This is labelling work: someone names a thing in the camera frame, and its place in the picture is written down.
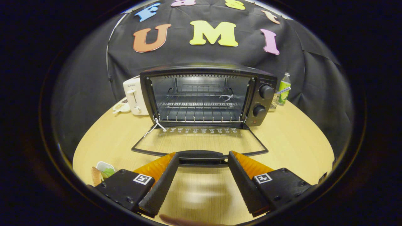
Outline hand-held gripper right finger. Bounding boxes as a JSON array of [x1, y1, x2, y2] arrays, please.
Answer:
[[227, 151, 314, 218]]

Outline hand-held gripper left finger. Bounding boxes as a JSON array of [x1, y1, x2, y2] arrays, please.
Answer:
[[94, 152, 180, 218]]

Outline toast sandwich with lettuce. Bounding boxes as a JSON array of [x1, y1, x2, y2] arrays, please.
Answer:
[[91, 166, 115, 186]]

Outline black toaster oven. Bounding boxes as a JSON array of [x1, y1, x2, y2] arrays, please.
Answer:
[[131, 64, 278, 167]]

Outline white pop-up toaster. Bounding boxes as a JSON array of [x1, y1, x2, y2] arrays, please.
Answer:
[[122, 76, 150, 116]]

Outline white plate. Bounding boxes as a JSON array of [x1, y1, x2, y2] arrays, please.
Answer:
[[96, 161, 115, 180]]

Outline small white dish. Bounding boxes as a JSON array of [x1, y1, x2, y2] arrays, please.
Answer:
[[112, 98, 131, 114]]

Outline glass jar with striped straw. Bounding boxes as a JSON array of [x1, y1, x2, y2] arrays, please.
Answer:
[[269, 87, 291, 109]]

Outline green label plastic bottle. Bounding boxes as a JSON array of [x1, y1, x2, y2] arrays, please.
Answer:
[[278, 73, 291, 105]]

